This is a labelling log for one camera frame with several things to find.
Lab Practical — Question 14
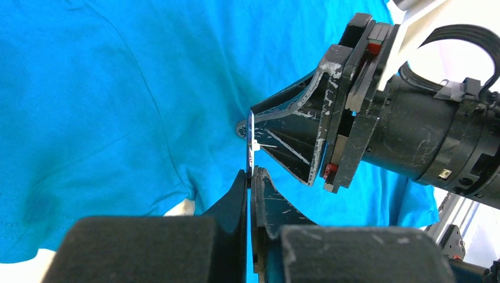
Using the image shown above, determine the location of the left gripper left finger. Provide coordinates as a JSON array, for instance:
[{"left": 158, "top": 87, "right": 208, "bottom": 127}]
[{"left": 204, "top": 170, "right": 248, "bottom": 282}]

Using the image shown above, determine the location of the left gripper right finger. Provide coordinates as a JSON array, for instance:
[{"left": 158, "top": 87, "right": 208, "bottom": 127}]
[{"left": 251, "top": 166, "right": 315, "bottom": 282}]

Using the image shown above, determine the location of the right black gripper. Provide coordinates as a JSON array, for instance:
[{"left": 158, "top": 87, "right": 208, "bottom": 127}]
[{"left": 251, "top": 13, "right": 399, "bottom": 193}]

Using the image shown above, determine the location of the blue t-shirt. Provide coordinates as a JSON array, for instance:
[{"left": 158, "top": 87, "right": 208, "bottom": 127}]
[{"left": 0, "top": 0, "right": 440, "bottom": 283}]

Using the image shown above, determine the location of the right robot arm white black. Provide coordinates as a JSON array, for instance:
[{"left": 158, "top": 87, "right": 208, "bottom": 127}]
[{"left": 236, "top": 13, "right": 499, "bottom": 208}]

